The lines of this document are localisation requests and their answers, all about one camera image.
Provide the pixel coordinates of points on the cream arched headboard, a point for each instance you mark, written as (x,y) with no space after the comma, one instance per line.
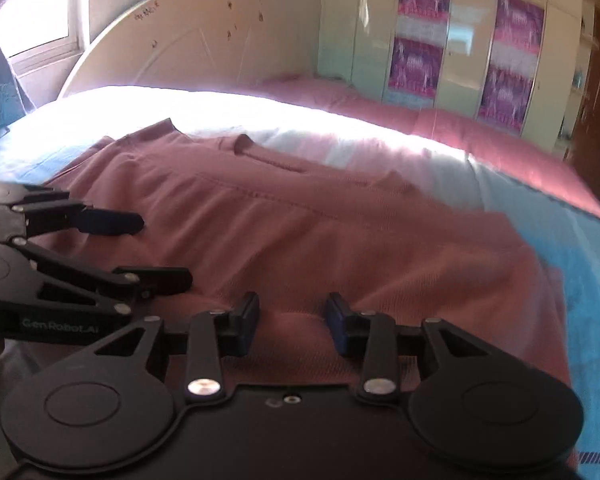
(190,35)

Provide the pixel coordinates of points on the pink pillow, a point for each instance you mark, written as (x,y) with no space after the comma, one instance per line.
(505,155)

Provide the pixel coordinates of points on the pink long-sleeved sweater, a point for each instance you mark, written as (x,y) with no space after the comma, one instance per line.
(305,240)

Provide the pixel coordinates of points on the white bed sheet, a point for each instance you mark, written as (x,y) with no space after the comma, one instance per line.
(155,105)

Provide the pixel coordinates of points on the cream wardrobe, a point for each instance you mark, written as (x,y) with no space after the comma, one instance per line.
(472,10)

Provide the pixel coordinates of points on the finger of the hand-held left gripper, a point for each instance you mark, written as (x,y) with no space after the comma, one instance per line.
(110,222)
(155,282)

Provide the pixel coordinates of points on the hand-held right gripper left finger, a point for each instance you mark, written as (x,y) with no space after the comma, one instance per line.
(252,322)

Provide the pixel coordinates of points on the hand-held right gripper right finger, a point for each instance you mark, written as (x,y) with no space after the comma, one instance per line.
(335,322)

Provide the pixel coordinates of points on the window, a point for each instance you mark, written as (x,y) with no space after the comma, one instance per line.
(40,10)

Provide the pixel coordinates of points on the cream corner shelf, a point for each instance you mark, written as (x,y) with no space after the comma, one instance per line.
(575,85)

